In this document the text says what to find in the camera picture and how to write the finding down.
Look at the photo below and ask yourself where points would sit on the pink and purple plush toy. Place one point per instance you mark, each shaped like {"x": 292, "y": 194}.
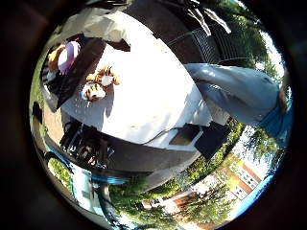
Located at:
{"x": 68, "y": 56}

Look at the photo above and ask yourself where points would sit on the striped tiger plush toy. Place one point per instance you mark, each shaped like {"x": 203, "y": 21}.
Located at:
{"x": 96, "y": 84}

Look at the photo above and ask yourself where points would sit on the black slotted plastic basket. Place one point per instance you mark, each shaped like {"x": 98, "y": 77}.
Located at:
{"x": 70, "y": 80}

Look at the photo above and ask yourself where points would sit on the black metal mesh bench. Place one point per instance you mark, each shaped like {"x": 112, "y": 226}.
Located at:
{"x": 224, "y": 44}

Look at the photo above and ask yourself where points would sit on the person in jeans, blue shirt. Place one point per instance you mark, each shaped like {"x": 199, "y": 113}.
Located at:
{"x": 240, "y": 92}

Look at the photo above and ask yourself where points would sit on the black box on table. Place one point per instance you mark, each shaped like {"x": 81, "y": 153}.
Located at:
{"x": 211, "y": 139}

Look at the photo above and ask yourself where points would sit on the red brick building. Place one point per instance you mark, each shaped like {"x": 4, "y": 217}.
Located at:
{"x": 236, "y": 182}

